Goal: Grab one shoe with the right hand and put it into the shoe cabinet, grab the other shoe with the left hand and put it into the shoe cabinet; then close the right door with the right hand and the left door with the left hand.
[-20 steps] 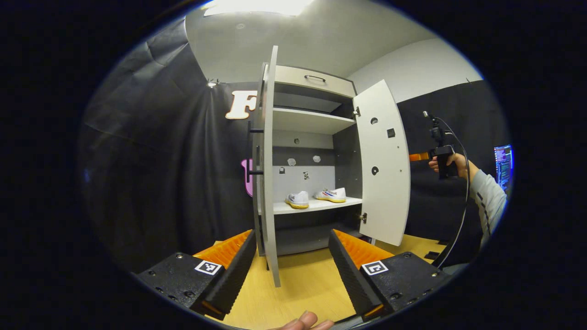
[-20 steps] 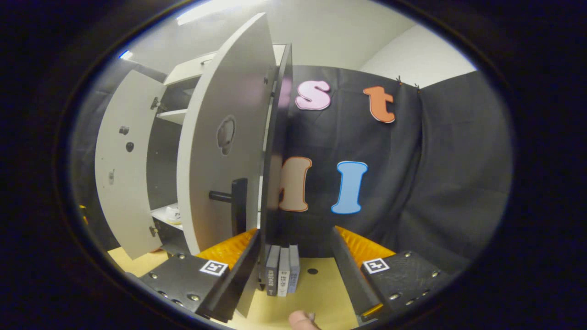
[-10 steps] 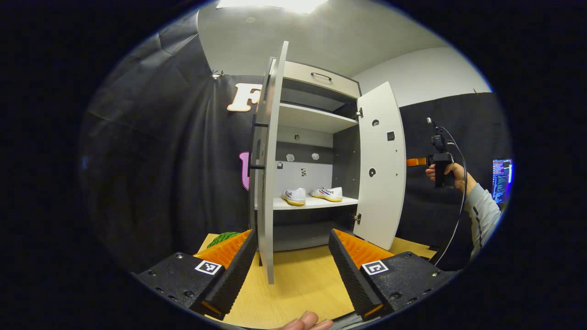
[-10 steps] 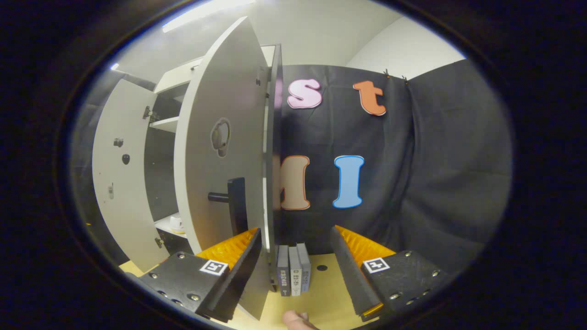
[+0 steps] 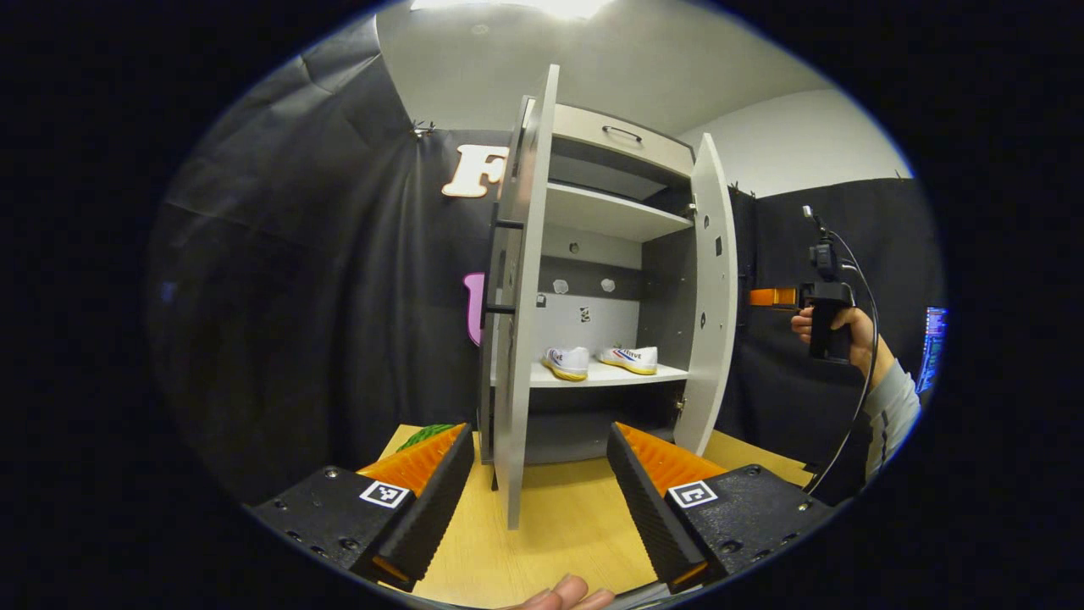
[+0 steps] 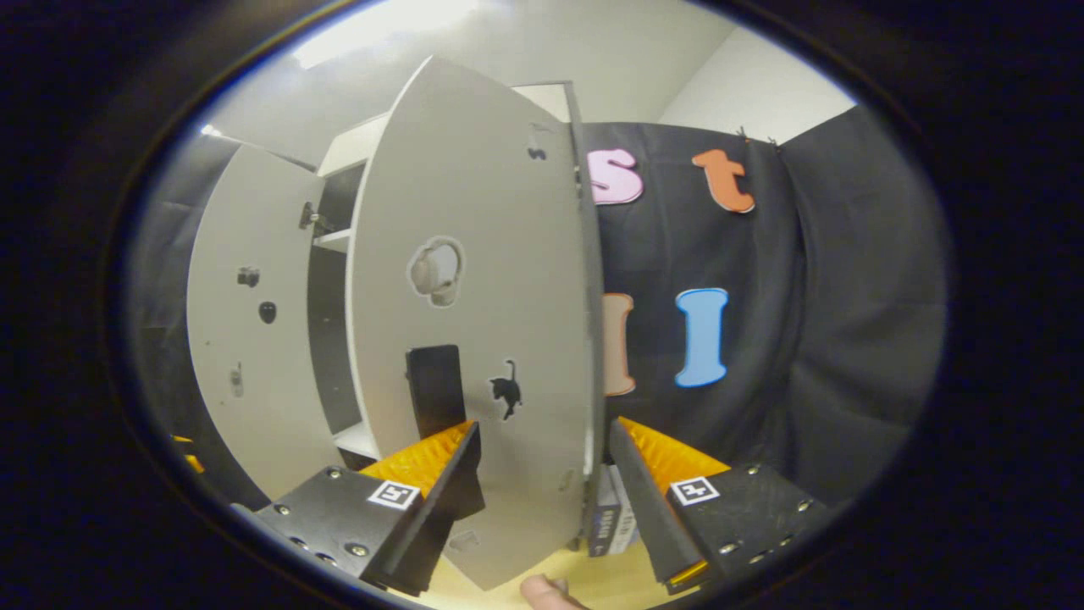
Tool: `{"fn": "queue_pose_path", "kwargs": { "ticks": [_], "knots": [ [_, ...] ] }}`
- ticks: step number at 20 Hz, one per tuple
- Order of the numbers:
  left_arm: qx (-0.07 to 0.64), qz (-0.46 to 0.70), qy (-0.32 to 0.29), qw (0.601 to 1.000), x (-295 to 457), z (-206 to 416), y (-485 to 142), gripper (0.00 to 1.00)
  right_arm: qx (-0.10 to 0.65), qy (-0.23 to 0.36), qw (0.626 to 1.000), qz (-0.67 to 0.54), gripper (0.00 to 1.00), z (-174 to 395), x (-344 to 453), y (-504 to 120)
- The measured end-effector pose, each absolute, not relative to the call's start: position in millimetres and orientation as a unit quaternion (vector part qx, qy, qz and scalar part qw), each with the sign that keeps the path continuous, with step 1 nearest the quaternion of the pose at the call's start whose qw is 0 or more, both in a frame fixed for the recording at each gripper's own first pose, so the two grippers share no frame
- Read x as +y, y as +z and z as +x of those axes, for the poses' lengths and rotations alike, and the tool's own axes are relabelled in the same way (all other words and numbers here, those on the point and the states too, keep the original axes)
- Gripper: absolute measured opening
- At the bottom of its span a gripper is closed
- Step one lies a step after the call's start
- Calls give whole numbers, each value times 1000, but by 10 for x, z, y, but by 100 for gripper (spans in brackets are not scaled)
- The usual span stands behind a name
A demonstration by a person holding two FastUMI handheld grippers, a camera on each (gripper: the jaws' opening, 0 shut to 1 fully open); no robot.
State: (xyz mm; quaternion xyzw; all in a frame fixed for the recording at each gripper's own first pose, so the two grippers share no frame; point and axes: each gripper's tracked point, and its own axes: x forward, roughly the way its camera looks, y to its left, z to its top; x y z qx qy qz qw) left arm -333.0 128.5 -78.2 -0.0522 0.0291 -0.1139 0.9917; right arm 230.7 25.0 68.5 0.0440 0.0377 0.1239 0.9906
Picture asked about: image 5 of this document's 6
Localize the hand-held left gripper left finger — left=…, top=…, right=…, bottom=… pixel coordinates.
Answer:
left=250, top=422, right=475, bottom=592

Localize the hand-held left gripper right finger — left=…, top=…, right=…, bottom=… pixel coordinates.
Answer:
left=606, top=421, right=835, bottom=594

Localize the white cabinet door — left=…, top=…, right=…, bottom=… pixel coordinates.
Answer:
left=673, top=133, right=739, bottom=458
left=478, top=64, right=561, bottom=530

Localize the white striped canvas shoe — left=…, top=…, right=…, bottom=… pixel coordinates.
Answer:
left=600, top=345, right=659, bottom=375
left=542, top=346, right=591, bottom=382

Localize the white shoe cabinet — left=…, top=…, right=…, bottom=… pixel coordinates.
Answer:
left=478, top=64, right=739, bottom=530

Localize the white cabinet shelf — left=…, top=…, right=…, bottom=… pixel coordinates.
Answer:
left=529, top=362, right=689, bottom=390
left=546, top=182, right=695, bottom=243

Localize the white cabinet drawer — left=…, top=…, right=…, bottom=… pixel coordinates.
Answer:
left=550, top=103, right=695, bottom=179

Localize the watermelon slice toy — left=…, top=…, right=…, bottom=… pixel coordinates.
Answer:
left=396, top=424, right=458, bottom=452

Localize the computer monitor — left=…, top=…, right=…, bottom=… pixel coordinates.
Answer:
left=925, top=307, right=948, bottom=395

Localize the ceiling light panel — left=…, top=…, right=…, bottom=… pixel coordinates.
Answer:
left=411, top=0, right=615, bottom=19

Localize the black door handle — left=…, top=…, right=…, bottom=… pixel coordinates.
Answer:
left=483, top=199, right=526, bottom=327

